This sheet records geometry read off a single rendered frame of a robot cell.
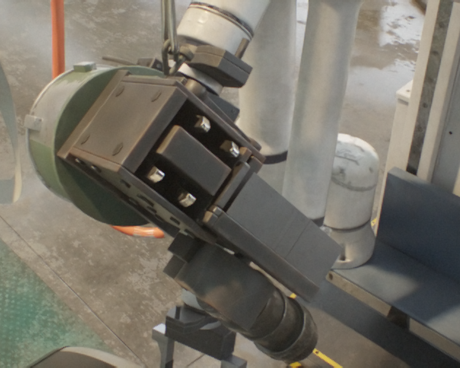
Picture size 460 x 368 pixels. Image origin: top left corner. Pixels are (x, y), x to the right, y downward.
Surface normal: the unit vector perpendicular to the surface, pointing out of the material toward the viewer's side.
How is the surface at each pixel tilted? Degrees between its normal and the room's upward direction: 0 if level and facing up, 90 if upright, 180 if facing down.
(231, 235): 65
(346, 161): 9
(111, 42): 0
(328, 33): 69
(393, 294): 0
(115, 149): 43
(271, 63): 99
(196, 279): 34
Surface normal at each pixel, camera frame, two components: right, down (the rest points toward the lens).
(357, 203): 0.29, 0.61
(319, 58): -0.39, 0.26
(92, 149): -0.68, -0.56
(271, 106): 0.11, 0.74
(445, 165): -0.66, 0.48
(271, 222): 0.48, 0.15
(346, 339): 0.00, -0.77
